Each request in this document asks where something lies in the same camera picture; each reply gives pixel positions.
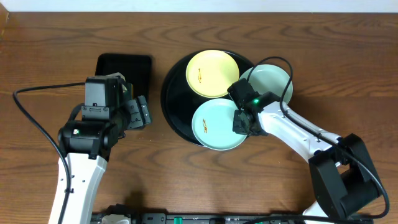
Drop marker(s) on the light blue plate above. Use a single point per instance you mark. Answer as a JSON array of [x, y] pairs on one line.
[[212, 125]]

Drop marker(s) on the black round tray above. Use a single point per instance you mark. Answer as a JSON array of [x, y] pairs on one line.
[[179, 102]]

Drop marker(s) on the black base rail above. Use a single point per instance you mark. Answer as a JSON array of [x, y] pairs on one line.
[[123, 214]]

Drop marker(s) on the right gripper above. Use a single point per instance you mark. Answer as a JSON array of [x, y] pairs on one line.
[[237, 128]]

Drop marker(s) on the pale green plate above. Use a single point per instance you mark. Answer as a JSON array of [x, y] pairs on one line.
[[267, 78]]

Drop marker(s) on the black rectangular tray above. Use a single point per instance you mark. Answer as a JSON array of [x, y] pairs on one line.
[[136, 69]]

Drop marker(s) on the yellow green sponge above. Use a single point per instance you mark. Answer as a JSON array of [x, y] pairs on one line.
[[129, 91]]

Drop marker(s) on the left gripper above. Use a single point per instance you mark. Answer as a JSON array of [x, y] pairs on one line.
[[137, 112]]

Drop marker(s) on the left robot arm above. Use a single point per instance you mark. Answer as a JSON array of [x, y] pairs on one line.
[[86, 140]]

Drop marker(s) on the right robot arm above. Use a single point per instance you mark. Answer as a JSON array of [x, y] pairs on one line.
[[345, 182]]

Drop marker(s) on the yellow plate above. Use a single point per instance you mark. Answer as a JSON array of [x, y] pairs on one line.
[[210, 73]]

